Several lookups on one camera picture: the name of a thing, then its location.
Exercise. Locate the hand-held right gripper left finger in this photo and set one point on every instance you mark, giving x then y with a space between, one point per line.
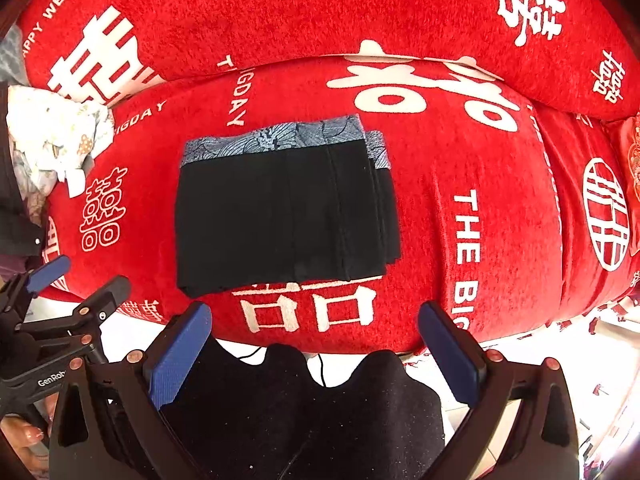
180 355

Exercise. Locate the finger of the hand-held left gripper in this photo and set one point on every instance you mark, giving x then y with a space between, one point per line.
47 275
107 295

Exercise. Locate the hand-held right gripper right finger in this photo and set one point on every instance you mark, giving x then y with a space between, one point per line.
447 355

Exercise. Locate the black pants with patterned waistband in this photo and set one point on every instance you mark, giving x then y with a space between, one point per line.
275 220

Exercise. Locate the person's left hand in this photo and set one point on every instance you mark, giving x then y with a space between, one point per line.
25 432

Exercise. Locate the white printed bedsheet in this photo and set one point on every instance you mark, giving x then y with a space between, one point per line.
525 375

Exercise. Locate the person's black trousers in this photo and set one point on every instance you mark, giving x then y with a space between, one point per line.
300 420

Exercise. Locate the white floral cloth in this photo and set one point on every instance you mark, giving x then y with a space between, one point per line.
55 135

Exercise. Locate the red printed blanket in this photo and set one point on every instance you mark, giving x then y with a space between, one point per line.
425 160

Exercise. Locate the grey cloth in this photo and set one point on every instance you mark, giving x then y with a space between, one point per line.
10 60

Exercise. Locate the red embroidered cushion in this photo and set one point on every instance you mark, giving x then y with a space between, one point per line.
631 160

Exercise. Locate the red printed bolster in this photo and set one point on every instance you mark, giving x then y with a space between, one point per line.
300 10

